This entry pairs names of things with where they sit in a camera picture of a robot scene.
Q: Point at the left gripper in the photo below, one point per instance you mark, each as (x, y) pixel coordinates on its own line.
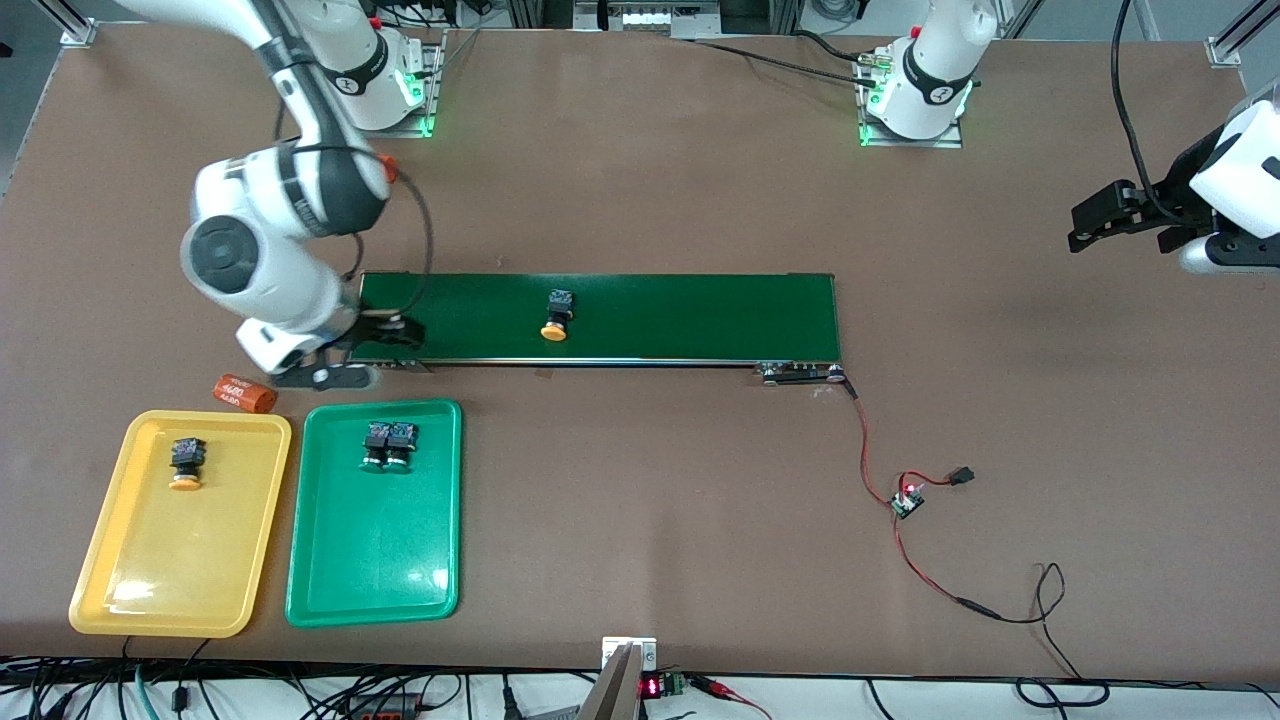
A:
(1176, 193)

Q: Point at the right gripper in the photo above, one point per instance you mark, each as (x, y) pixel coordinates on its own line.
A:
(388, 331)

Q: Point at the green mushroom push button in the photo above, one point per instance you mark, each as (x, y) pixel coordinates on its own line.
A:
(402, 440)
(376, 440)

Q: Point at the orange cylinder white print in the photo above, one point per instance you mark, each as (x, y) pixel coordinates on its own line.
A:
(245, 393)
(389, 170)

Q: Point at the yellow mushroom push button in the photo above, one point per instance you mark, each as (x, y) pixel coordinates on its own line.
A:
(560, 305)
(187, 455)

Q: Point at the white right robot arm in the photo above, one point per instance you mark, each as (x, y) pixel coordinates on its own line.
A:
(250, 260)

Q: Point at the green plastic tray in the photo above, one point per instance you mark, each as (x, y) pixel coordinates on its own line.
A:
(375, 540)

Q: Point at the red lead black plug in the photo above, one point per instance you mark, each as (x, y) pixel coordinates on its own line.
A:
(962, 476)

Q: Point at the yellow plastic tray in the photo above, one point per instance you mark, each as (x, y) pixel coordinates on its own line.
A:
(180, 560)

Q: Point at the green conveyor belt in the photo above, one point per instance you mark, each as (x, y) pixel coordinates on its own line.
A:
(700, 320)

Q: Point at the small black circuit board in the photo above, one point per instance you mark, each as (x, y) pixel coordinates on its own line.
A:
(908, 503)

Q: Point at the red black power strip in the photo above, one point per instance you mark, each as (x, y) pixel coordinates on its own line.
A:
(385, 708)

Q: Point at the red digit display module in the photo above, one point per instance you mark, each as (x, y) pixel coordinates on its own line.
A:
(652, 687)

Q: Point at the red clip lead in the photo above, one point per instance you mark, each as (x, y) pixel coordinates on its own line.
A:
(715, 687)

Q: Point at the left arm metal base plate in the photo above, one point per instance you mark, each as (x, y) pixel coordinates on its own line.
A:
(915, 143)

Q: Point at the aluminium profile post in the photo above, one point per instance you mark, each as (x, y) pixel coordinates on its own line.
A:
(1232, 40)
(78, 30)

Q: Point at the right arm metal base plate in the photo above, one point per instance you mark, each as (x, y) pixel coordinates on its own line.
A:
(432, 100)

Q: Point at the black metal rack frame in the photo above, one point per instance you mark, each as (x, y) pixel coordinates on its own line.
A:
(540, 15)

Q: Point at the grey metal camera bracket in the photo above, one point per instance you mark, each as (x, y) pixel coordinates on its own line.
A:
(625, 690)

